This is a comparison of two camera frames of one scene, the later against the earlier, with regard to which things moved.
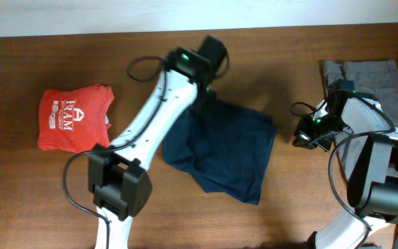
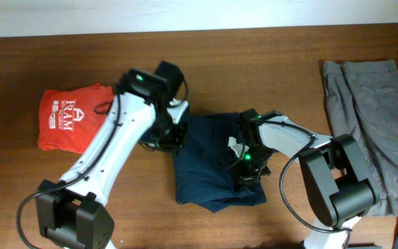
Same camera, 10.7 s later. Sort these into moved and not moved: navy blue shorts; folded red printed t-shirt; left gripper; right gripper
Moved: left gripper; right gripper; navy blue shorts
Not moved: folded red printed t-shirt
